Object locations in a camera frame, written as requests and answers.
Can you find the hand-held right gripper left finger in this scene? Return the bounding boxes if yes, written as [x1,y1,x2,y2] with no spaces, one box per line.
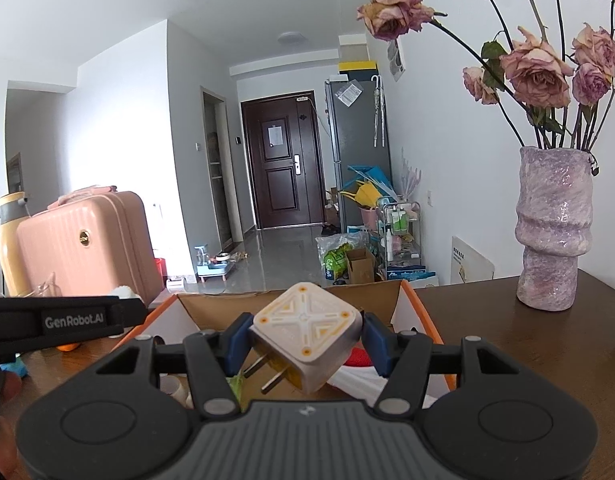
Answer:
[95,312,254,419]

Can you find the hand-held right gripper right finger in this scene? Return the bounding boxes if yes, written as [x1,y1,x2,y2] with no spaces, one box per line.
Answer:
[361,313,519,417]

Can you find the white red lint brush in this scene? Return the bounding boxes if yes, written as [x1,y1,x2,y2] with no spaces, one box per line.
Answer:
[327,344,441,411]

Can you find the green spray bottle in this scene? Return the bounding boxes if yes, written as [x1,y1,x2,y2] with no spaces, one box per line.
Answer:
[226,375,246,408]

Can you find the red cardboard box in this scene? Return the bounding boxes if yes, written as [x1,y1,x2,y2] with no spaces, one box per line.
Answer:
[110,280,458,403]

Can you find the white yellow plug adapter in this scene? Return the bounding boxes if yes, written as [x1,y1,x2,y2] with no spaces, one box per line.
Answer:
[242,282,364,395]

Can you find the person's left hand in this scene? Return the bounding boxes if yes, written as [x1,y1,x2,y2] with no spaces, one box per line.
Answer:
[2,373,24,402]

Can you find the glass jar with twine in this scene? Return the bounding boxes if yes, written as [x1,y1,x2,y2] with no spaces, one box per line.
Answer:
[35,272,61,297]

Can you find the yellow thermos jug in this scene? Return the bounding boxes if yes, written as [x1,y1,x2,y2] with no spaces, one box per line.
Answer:
[0,191,33,297]

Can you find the blue white carton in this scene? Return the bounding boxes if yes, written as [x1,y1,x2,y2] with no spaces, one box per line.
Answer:
[385,266,438,287]

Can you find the small brown cardboard box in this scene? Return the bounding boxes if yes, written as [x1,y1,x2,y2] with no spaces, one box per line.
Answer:
[345,248,375,285]

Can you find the blue white pet feeder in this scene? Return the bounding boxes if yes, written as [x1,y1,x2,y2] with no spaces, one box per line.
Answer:
[195,245,236,281]

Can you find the clear bag with green packet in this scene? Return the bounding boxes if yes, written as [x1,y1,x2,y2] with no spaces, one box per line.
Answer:
[316,236,358,283]

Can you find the pink suitcase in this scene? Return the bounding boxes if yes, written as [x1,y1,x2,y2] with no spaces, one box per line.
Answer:
[16,186,163,306]

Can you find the blue tissue pack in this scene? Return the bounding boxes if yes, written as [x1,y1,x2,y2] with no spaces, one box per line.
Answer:
[0,285,138,377]

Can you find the metal storage trolley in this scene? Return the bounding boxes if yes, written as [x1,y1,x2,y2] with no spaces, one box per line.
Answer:
[376,201,422,271]

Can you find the white leaning board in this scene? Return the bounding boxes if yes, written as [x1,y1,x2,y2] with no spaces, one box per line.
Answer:
[451,236,495,285]

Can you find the blue yellow folded items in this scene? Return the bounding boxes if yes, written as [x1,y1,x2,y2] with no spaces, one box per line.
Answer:
[340,165,393,208]

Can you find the dark brown door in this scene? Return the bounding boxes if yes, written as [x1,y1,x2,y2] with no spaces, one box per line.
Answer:
[241,92,324,231]

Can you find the purple ceramic vase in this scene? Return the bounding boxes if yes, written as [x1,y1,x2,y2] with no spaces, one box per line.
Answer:
[515,146,594,313]

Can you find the grey refrigerator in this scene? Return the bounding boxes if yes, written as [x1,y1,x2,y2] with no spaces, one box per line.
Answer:
[325,75,392,233]

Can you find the white folded umbrella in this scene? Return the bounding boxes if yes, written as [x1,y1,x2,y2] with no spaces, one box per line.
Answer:
[371,75,388,148]

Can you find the dried pink rose bouquet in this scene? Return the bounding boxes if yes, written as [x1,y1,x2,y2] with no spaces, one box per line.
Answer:
[356,0,615,153]

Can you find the wall poster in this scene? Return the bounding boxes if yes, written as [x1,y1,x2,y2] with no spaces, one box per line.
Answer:
[387,40,405,82]

